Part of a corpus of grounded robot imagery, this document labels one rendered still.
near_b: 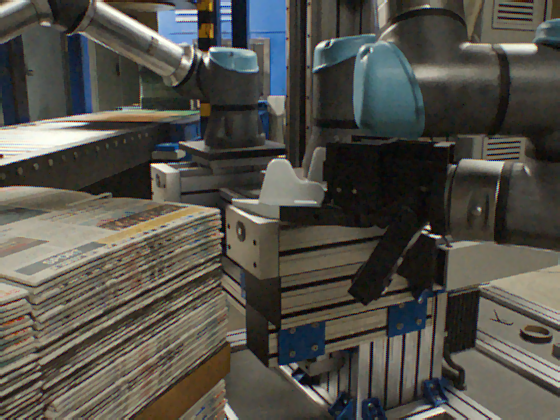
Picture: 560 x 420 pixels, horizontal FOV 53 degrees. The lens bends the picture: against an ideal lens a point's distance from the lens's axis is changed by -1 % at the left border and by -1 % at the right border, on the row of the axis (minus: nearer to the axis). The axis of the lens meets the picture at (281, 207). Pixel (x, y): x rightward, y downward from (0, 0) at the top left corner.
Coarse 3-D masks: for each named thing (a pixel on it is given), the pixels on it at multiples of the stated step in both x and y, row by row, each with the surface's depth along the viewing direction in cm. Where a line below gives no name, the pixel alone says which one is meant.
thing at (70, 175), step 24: (72, 144) 155; (96, 144) 164; (120, 144) 181; (144, 144) 201; (0, 168) 120; (24, 168) 129; (48, 168) 139; (72, 168) 151; (96, 168) 165; (120, 168) 181
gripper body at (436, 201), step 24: (336, 144) 53; (360, 144) 52; (384, 144) 52; (408, 144) 53; (432, 144) 52; (336, 168) 54; (360, 168) 52; (384, 168) 53; (408, 168) 52; (432, 168) 51; (336, 192) 54; (360, 192) 53; (384, 192) 54; (408, 192) 53; (432, 192) 50; (360, 216) 53; (384, 216) 54; (432, 216) 50
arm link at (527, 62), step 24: (552, 24) 43; (504, 48) 43; (528, 48) 43; (552, 48) 43; (528, 72) 42; (552, 72) 42; (528, 96) 42; (552, 96) 42; (504, 120) 43; (528, 120) 43; (552, 120) 43; (528, 144) 47; (552, 144) 44
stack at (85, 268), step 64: (0, 192) 78; (64, 192) 78; (0, 256) 50; (64, 256) 50; (128, 256) 54; (192, 256) 64; (0, 320) 41; (64, 320) 48; (128, 320) 55; (192, 320) 65; (0, 384) 41; (64, 384) 48; (128, 384) 55
